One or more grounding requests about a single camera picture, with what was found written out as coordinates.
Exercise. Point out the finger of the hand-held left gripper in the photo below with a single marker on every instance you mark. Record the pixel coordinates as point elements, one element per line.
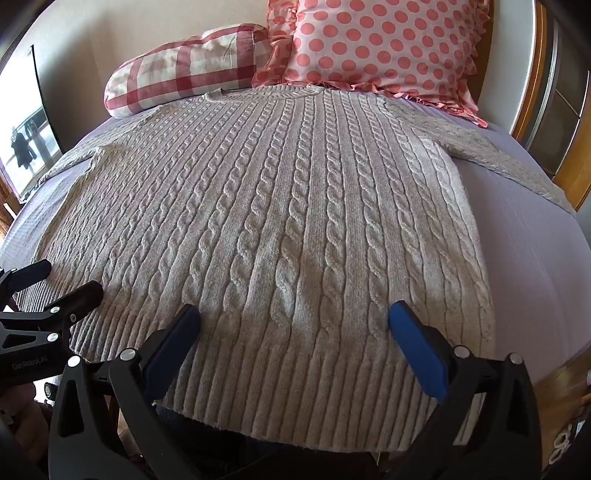
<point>76,302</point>
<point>28,272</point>

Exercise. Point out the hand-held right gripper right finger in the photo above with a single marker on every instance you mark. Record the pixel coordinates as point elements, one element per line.
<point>418,346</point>

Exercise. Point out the red checked pillow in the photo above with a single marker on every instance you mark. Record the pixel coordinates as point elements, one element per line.
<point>184,69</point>

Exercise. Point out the wall poster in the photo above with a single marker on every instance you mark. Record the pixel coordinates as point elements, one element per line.
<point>25,134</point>

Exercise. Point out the pink polka dot pillow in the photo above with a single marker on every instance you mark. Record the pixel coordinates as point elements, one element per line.
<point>383,46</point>

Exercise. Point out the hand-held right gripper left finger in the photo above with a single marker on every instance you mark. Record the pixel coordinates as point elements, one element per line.
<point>174,344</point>

